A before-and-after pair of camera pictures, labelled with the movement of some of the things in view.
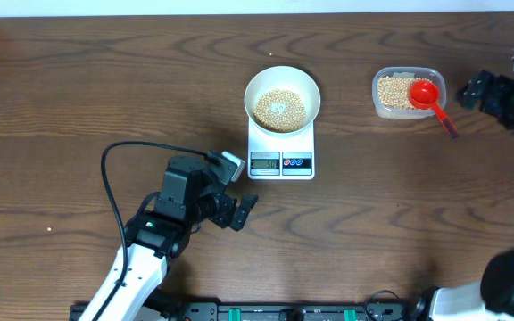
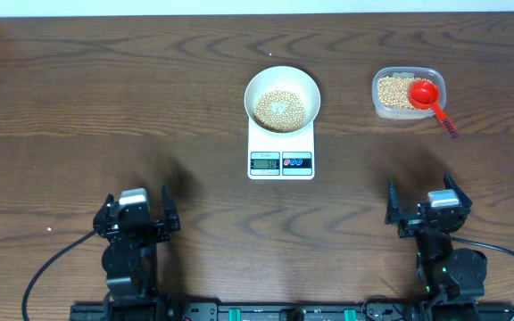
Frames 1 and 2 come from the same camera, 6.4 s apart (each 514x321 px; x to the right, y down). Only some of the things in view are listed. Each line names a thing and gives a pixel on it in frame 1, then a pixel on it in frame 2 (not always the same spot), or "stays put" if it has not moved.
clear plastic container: x=391 y=87 stays put
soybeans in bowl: x=272 y=121 stays put
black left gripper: x=222 y=217 to x=159 y=228
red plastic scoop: x=425 y=94 stays put
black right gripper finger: x=472 y=94 to x=393 y=212
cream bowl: x=284 y=77 stays put
